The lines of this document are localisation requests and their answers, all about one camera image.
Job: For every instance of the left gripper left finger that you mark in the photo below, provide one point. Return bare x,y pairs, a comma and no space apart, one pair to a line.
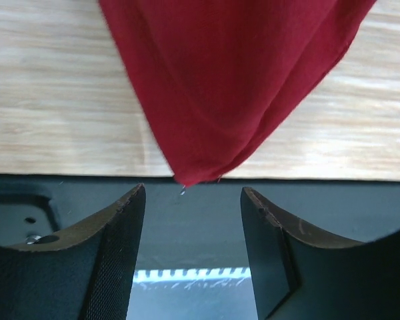
84,271

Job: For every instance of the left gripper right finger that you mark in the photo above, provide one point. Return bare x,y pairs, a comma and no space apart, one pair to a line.
300,271

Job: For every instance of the slotted cable duct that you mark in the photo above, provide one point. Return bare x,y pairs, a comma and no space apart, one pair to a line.
200,274

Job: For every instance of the dark red t shirt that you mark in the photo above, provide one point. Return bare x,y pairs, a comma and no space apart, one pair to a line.
216,78

